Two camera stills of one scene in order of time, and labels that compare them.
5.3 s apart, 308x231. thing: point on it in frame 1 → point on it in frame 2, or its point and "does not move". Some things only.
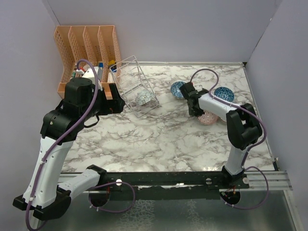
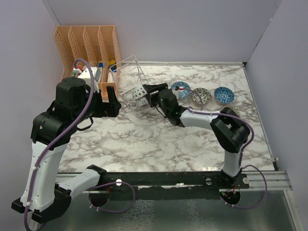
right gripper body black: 194,111 → 154,101
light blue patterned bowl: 175,90 does not move
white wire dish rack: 137,94 does not move
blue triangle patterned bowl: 224,93 does not move
